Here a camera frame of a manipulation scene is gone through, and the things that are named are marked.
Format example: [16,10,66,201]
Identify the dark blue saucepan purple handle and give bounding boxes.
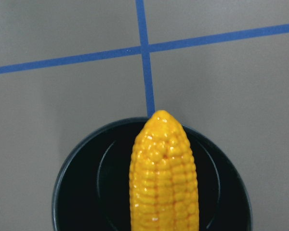
[52,117,252,231]

